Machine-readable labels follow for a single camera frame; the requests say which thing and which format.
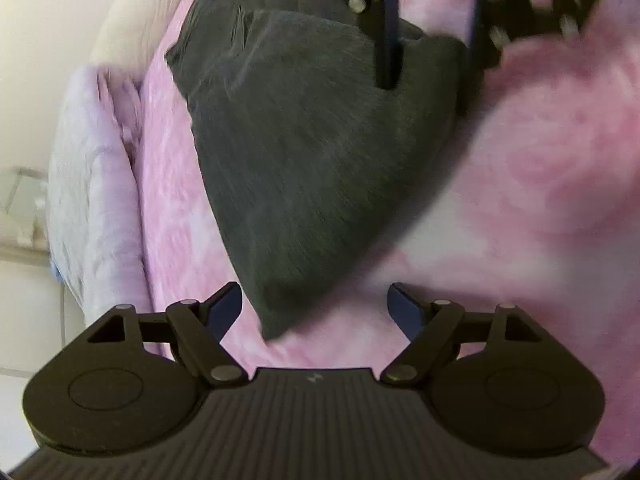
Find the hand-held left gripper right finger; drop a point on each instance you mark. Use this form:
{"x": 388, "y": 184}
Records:
{"x": 406, "y": 310}

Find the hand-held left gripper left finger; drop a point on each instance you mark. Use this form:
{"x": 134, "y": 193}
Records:
{"x": 225, "y": 307}

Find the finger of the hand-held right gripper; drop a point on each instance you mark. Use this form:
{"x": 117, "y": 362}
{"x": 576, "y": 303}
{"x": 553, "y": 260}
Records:
{"x": 479, "y": 35}
{"x": 389, "y": 30}

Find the dark grey garment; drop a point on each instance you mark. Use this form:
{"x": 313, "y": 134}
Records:
{"x": 320, "y": 160}

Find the pink fluffy blanket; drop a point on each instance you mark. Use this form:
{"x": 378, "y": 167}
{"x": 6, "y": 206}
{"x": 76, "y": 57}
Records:
{"x": 525, "y": 170}

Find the pale lavender quilt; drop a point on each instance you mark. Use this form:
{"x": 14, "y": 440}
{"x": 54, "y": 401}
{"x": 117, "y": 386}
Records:
{"x": 95, "y": 185}

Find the white furniture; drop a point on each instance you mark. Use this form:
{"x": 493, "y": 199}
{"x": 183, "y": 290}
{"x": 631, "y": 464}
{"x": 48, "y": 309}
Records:
{"x": 22, "y": 210}

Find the cream pillow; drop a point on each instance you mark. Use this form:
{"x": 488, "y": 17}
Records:
{"x": 135, "y": 15}

